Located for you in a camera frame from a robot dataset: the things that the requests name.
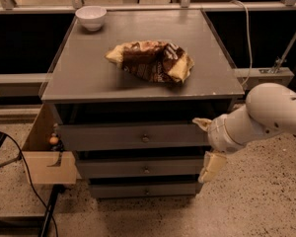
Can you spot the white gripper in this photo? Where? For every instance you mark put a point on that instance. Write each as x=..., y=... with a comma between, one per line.
x=217, y=132

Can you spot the grey top drawer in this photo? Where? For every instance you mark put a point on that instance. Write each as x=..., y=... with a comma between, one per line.
x=134, y=135

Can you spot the grey drawer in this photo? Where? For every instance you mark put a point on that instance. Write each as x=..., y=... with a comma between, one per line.
x=134, y=135
x=182, y=188
x=140, y=167

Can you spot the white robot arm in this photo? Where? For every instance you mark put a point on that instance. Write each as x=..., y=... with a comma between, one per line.
x=269, y=109

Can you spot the grey middle drawer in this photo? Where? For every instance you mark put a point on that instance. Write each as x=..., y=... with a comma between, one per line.
x=140, y=167

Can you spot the grey drawer cabinet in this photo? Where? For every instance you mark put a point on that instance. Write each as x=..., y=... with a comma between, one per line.
x=84, y=88

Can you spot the grey bottom drawer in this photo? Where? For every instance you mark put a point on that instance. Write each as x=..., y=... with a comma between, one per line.
x=182, y=188

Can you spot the crumpled brown chip bag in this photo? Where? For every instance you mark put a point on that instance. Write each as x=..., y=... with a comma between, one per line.
x=152, y=61

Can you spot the small orange figurine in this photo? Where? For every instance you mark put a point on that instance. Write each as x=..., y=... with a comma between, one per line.
x=55, y=141

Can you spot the white ceramic bowl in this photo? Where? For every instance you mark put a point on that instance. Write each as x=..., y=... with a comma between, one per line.
x=91, y=18

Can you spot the black floor bar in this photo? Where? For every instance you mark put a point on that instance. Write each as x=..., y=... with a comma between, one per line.
x=33, y=225

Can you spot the metal railing frame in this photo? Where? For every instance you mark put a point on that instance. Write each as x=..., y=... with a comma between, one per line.
x=148, y=6

